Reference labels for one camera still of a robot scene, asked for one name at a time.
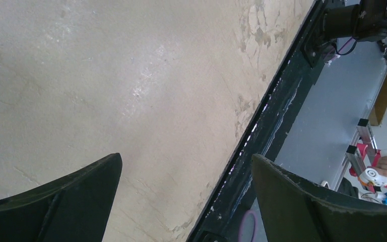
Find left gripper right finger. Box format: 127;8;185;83
251;154;387;241

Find red fixture outside cell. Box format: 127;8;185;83
345;118;378;178

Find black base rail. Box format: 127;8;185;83
187;1;326;241

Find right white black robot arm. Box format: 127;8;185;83
322;0;387;42

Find white orange handheld device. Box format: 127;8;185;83
358;167;387;205

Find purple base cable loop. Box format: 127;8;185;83
237;209;258;242

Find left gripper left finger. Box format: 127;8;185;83
0;153;122;241

